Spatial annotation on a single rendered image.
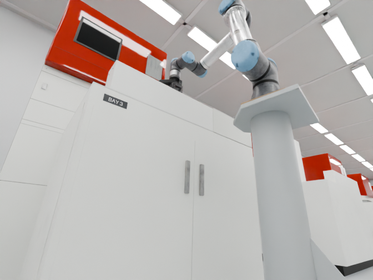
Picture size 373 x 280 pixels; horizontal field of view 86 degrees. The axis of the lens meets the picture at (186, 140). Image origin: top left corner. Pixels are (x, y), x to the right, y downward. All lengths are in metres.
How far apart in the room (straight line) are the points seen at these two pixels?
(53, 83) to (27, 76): 1.73
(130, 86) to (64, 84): 0.71
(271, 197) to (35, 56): 3.16
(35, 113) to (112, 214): 0.86
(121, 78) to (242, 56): 0.50
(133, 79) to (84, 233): 0.58
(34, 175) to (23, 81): 2.00
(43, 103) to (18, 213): 0.59
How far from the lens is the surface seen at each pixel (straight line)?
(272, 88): 0.96
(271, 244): 0.79
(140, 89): 0.88
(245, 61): 0.92
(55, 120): 1.39
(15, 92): 3.10
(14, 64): 3.27
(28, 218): 1.29
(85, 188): 0.68
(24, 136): 1.35
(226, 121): 1.19
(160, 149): 0.82
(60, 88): 1.48
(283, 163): 0.80
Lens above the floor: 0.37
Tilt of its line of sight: 22 degrees up
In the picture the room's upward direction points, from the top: 2 degrees clockwise
